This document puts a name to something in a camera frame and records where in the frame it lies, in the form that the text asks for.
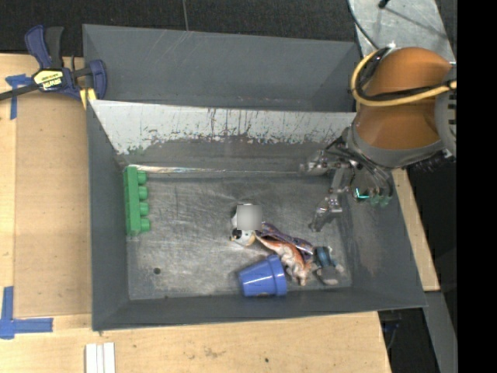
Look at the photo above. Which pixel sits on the crumpled colourful packet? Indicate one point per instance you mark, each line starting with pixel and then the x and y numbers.
pixel 289 255

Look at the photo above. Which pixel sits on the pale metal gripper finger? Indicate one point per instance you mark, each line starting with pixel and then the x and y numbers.
pixel 316 165
pixel 328 207

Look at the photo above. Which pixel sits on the blue and grey small toy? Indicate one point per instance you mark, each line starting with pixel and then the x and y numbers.
pixel 326 262

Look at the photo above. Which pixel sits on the white black orange toy figure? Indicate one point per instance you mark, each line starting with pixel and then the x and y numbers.
pixel 242 237

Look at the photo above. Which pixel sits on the grey metal bin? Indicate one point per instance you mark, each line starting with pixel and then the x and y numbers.
pixel 194 200

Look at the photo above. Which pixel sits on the green studded toy block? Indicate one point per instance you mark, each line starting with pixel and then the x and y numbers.
pixel 134 200

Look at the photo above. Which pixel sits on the blue plastic cup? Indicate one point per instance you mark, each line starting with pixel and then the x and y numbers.
pixel 262 280

